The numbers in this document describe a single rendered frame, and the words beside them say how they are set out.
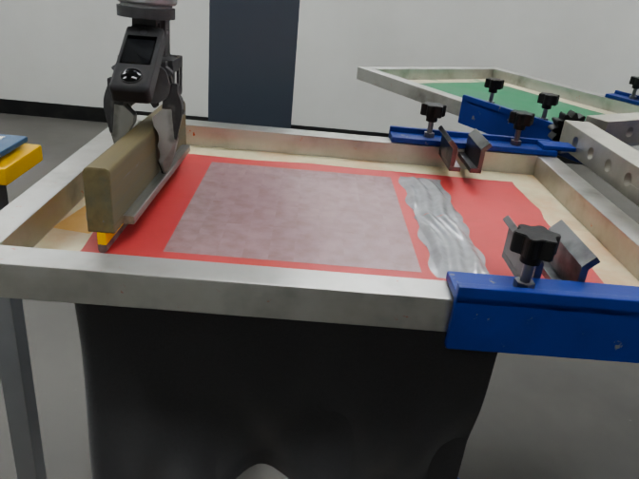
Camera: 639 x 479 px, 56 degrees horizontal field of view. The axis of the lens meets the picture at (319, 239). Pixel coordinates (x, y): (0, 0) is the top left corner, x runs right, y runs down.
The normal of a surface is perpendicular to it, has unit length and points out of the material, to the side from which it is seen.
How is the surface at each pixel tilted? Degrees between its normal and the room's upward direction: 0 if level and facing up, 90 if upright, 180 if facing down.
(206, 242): 0
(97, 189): 90
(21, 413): 90
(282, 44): 90
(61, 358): 0
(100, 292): 90
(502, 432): 0
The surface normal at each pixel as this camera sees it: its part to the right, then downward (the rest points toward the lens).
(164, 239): 0.09, -0.90
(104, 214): -0.02, 0.42
